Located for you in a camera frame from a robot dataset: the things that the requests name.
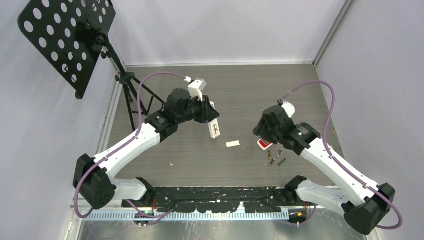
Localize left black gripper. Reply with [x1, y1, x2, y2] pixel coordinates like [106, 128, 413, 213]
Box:
[176, 94, 219, 125]

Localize long white remote control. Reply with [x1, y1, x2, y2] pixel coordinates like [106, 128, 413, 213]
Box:
[207, 118, 221, 139]

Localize green battery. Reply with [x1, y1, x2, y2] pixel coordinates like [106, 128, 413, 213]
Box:
[277, 158, 286, 166]

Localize white battery cover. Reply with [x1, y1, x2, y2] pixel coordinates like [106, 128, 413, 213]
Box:
[225, 140, 240, 148]

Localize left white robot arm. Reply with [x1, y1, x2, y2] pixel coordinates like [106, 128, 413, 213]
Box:
[72, 88, 220, 210]

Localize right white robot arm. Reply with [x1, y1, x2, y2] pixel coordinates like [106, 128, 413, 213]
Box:
[253, 104, 396, 235]

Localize black purple battery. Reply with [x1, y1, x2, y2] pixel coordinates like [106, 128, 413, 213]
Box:
[268, 149, 283, 166]

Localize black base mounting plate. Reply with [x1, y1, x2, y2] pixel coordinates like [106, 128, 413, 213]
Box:
[131, 186, 313, 214]

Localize black perforated music stand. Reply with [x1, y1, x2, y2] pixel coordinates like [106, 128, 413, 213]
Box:
[17, 0, 167, 132]

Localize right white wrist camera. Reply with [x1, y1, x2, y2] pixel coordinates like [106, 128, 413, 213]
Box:
[277, 99, 296, 119]

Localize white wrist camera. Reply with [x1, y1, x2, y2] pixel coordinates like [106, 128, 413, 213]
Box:
[184, 76, 207, 102]
[277, 99, 296, 119]

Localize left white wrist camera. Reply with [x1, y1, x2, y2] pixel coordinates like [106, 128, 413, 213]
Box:
[184, 76, 207, 102]

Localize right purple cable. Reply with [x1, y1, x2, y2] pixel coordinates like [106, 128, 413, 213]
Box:
[281, 80, 404, 230]

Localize purple cable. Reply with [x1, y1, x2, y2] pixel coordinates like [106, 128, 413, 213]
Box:
[281, 80, 404, 230]
[73, 71, 191, 228]

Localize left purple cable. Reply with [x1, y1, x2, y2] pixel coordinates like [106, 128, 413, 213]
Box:
[73, 71, 191, 228]

